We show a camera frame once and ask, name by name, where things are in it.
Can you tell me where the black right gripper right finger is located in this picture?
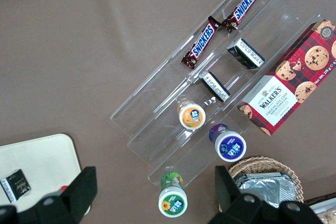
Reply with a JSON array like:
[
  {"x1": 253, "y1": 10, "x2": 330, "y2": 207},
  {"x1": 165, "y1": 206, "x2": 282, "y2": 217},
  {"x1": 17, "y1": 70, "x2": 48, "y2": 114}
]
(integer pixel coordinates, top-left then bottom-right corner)
[{"x1": 209, "y1": 165, "x2": 279, "y2": 224}]

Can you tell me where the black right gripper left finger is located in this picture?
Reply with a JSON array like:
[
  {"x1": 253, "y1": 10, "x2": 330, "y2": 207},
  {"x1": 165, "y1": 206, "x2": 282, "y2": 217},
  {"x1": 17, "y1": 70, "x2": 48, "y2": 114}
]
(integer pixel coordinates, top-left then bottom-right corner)
[{"x1": 15, "y1": 166, "x2": 99, "y2": 224}]

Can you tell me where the aluminium foil tray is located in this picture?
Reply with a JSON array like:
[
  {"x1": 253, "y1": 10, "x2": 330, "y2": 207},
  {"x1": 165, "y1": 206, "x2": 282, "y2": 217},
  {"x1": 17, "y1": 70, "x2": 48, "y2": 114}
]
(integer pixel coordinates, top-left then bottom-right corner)
[{"x1": 233, "y1": 172, "x2": 296, "y2": 208}]

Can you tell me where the oval light wicker basket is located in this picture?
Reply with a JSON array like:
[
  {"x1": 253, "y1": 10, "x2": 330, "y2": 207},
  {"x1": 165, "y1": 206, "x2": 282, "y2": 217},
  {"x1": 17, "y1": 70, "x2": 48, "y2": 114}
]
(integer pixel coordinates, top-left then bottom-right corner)
[{"x1": 227, "y1": 155, "x2": 305, "y2": 205}]

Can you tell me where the beige plastic tray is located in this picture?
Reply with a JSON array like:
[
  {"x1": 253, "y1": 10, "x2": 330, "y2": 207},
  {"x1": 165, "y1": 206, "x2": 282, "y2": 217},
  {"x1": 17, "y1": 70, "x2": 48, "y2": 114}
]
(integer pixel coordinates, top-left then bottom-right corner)
[{"x1": 0, "y1": 133, "x2": 81, "y2": 214}]

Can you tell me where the green-capped small bottle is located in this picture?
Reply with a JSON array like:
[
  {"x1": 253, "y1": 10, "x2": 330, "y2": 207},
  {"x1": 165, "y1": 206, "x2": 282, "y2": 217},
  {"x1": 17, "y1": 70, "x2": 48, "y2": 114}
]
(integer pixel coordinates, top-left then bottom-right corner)
[{"x1": 158, "y1": 171, "x2": 188, "y2": 218}]

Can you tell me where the purple-capped small bottle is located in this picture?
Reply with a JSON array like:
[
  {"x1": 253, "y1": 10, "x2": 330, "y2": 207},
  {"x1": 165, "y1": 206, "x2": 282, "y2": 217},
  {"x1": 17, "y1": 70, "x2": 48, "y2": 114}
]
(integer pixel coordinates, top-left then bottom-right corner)
[{"x1": 208, "y1": 123, "x2": 247, "y2": 162}]

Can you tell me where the small black box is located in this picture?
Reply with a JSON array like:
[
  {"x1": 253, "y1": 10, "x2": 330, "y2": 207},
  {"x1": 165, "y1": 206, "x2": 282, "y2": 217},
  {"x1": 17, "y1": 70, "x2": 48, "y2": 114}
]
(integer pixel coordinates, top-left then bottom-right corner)
[
  {"x1": 0, "y1": 168, "x2": 32, "y2": 204},
  {"x1": 227, "y1": 37, "x2": 265, "y2": 70},
  {"x1": 198, "y1": 71, "x2": 231, "y2": 103}
]

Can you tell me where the white rectangular snack bin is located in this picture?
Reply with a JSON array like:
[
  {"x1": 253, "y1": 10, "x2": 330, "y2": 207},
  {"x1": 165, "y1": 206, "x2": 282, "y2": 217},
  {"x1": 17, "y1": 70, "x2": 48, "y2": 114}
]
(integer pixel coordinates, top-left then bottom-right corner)
[{"x1": 304, "y1": 195, "x2": 336, "y2": 224}]

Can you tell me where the clear acrylic stepped shelf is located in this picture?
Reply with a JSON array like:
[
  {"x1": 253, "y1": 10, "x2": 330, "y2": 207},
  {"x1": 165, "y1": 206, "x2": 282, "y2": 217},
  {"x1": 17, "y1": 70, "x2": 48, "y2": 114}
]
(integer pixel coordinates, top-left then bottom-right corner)
[{"x1": 110, "y1": 0, "x2": 323, "y2": 189}]

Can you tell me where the orange-capped small bottle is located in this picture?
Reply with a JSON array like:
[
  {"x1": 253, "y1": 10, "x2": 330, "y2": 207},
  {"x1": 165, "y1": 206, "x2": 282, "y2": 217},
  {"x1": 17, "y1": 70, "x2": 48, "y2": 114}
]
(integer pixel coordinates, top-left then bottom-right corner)
[{"x1": 177, "y1": 100, "x2": 206, "y2": 130}]

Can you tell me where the red Walkers shortbread box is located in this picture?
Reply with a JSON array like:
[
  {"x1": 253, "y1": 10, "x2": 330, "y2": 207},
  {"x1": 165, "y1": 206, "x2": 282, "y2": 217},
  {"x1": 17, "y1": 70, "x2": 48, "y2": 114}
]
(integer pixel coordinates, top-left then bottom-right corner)
[{"x1": 236, "y1": 18, "x2": 336, "y2": 137}]

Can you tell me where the Snickers chocolate bar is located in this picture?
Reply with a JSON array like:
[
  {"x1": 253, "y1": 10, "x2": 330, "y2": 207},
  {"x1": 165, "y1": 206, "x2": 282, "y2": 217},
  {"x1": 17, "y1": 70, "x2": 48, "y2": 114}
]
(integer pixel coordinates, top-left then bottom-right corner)
[
  {"x1": 182, "y1": 15, "x2": 221, "y2": 70},
  {"x1": 222, "y1": 0, "x2": 265, "y2": 32}
]

